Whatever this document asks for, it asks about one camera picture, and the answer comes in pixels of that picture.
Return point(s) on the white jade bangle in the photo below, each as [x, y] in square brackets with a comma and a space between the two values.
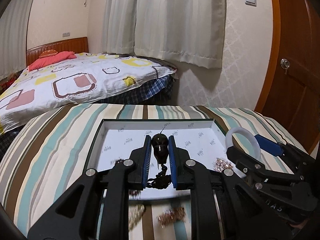
[248, 135]

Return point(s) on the wooden headboard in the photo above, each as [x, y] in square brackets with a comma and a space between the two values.
[77, 45]

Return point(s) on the wall power socket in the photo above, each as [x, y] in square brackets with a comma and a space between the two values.
[66, 34]

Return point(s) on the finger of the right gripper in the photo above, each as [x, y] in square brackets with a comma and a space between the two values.
[241, 159]
[269, 146]

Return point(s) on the metal door lock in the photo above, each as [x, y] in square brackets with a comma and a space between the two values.
[285, 64]

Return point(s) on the black gourd pendant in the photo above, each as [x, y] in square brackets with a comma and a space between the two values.
[159, 143]

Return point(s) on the centre white curtain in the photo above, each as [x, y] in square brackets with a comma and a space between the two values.
[119, 26]

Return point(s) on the left window curtain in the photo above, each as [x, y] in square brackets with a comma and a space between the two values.
[14, 24]

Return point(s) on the right white curtain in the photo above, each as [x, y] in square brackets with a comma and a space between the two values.
[190, 31]

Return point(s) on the striped tablecloth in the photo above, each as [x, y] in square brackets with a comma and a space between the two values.
[50, 152]

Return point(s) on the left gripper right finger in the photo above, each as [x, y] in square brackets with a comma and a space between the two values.
[217, 205]

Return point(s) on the white curtain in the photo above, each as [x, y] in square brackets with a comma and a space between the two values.
[190, 31]
[119, 26]

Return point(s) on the bed with patterned quilt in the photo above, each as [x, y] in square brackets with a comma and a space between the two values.
[82, 78]

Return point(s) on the orange cushion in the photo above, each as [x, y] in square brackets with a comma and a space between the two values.
[48, 53]

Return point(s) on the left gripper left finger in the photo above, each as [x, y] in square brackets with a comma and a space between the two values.
[97, 203]

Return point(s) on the pearl cluster brooch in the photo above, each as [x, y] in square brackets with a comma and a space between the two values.
[221, 164]

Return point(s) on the wall light switch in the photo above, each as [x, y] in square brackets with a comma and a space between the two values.
[251, 2]

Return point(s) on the green jewelry tray box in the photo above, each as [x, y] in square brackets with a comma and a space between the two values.
[115, 140]

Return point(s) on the wooden door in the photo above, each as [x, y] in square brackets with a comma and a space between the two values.
[293, 99]

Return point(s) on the pink pillow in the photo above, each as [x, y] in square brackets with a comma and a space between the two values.
[46, 61]

